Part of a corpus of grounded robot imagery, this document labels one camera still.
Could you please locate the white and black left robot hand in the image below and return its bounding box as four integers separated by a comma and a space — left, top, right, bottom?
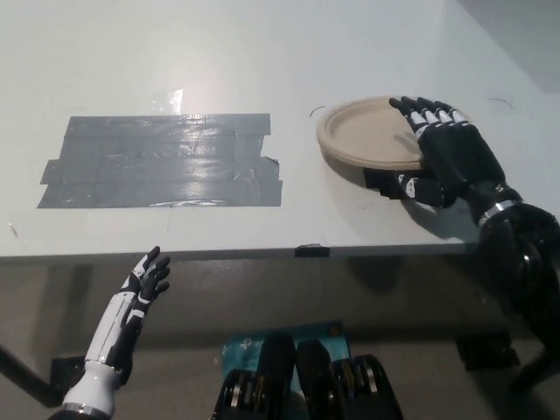
82, 245, 172, 372

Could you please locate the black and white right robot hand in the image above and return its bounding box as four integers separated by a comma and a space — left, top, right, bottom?
388, 95, 508, 209

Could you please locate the beige paper plate stack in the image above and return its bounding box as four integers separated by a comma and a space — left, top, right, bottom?
316, 94, 474, 172

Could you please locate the black tape square patch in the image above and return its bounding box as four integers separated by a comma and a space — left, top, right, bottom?
361, 166, 428, 202

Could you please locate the black diagonal table leg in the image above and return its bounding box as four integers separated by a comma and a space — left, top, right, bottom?
0, 344, 67, 407

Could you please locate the teal cardboard box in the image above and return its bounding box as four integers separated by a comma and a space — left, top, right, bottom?
220, 321, 352, 395

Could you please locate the small black tape strip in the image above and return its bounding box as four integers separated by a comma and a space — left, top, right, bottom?
293, 241, 331, 258

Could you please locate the clear tape piece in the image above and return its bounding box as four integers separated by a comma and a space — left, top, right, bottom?
150, 87, 186, 116

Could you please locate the black floor bracket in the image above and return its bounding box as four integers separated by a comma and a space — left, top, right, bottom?
50, 356, 87, 389
456, 334, 522, 373

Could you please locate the grey duct tape patch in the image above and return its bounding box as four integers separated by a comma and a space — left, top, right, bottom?
36, 113, 284, 209

